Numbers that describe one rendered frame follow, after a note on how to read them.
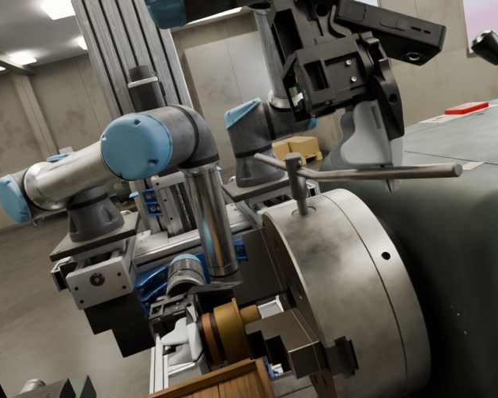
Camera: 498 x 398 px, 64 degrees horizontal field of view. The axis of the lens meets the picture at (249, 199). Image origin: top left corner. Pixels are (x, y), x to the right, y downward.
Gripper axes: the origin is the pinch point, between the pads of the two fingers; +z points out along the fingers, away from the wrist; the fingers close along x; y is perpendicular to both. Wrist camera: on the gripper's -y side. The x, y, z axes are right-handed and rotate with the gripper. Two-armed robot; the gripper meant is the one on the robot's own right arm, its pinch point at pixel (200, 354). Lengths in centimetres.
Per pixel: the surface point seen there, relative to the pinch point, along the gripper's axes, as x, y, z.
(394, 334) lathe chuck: 1.7, -23.5, 11.9
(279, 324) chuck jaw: 2.1, -11.7, 2.9
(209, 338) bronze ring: 1.8, -1.9, -0.1
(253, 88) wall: 50, -174, -884
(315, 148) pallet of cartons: -86, -217, -661
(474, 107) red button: 18, -64, -24
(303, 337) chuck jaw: 2.5, -13.7, 8.0
